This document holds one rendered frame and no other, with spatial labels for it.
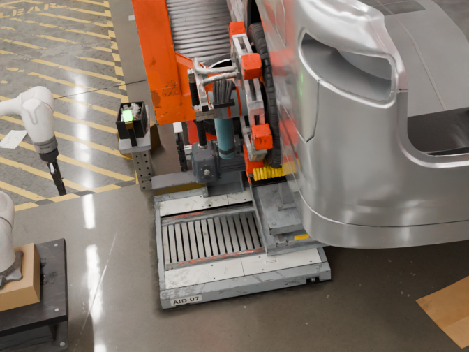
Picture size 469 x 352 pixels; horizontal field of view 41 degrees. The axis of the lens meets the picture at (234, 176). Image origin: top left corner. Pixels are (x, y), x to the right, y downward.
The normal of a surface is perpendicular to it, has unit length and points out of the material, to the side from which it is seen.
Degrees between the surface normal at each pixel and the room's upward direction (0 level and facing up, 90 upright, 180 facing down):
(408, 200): 102
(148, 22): 90
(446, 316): 1
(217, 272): 0
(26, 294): 90
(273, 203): 0
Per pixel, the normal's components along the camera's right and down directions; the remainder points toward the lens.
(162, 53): 0.15, 0.59
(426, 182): -0.03, 0.69
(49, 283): -0.10, -0.79
